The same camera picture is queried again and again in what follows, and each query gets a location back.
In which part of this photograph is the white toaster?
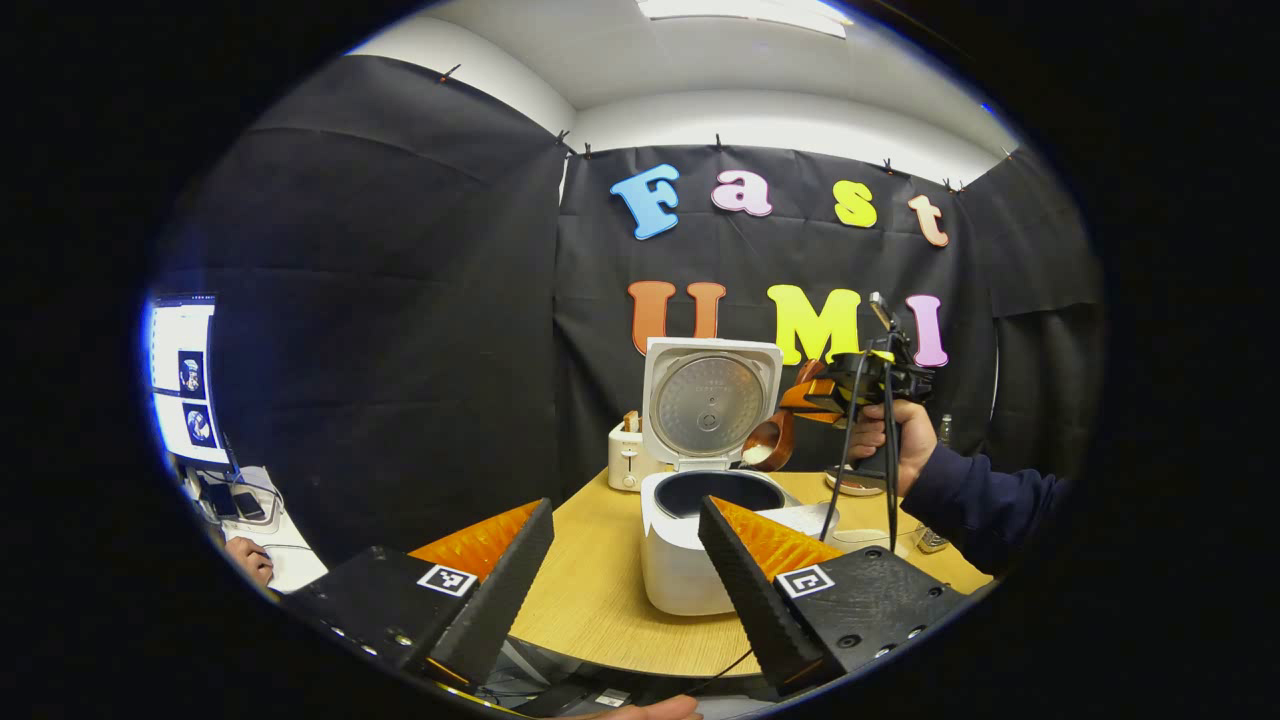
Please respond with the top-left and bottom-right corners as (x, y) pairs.
(608, 420), (666, 491)

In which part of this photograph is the white side desk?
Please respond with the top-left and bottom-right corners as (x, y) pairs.
(185, 462), (331, 593)

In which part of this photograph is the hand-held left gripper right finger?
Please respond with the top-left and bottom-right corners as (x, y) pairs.
(698, 495), (986, 698)

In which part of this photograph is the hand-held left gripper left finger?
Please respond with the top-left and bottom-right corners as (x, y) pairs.
(290, 497), (556, 691)

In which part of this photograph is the large ceiling light panel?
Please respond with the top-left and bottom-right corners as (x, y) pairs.
(637, 0), (851, 39)

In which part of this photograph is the computer monitor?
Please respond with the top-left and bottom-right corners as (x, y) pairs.
(148, 293), (233, 467)

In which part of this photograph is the black backdrop cloth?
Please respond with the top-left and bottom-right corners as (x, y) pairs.
(150, 55), (1106, 561)

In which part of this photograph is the clear container of rice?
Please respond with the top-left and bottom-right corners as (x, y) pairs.
(788, 502), (919, 561)

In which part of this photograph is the brown wooden spoon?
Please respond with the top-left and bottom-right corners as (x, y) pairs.
(742, 360), (829, 473)

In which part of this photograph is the white rice cooker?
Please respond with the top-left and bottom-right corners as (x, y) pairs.
(638, 337), (806, 616)

